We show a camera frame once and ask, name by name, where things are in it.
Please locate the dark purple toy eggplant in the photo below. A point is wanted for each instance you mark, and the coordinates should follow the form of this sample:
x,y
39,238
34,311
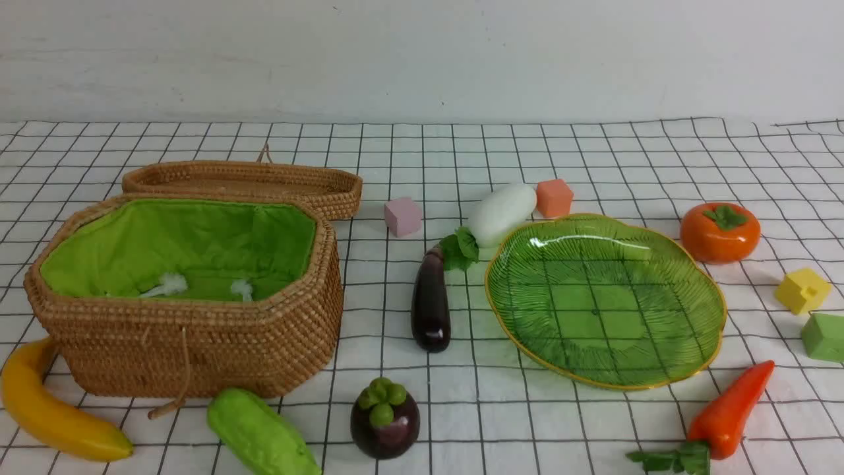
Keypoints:
x,y
430,315

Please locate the white toy radish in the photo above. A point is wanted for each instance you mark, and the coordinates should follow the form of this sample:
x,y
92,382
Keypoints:
x,y
492,219

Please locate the purple toy mangosteen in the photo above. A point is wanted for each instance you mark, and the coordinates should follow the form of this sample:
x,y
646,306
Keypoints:
x,y
385,420

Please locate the green toy cucumber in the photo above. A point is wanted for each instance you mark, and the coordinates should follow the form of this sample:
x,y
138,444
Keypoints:
x,y
258,436

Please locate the orange toy persimmon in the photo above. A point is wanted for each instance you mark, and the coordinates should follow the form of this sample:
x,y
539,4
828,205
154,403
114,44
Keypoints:
x,y
719,233

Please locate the orange toy carrot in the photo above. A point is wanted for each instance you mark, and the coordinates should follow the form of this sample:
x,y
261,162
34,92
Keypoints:
x,y
716,432

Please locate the yellow toy banana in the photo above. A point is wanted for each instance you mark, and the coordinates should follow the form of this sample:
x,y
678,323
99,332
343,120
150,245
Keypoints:
x,y
50,420

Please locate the pink foam cube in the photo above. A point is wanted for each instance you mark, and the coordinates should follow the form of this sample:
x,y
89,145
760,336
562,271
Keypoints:
x,y
403,216

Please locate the woven wicker basket lid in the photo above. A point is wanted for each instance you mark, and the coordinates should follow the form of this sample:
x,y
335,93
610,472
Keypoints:
x,y
334,193

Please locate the orange foam cube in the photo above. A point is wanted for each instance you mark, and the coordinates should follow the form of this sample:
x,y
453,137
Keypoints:
x,y
554,198

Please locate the green glass leaf plate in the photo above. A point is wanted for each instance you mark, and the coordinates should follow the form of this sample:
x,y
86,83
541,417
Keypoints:
x,y
606,303

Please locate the woven wicker basket green lining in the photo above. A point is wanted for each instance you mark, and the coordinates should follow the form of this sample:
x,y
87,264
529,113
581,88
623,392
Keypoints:
x,y
161,296

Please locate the yellow foam block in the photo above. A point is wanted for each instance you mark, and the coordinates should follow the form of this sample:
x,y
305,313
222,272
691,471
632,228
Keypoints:
x,y
802,291

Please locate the green foam block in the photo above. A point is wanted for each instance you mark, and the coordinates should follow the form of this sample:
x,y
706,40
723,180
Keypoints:
x,y
822,336

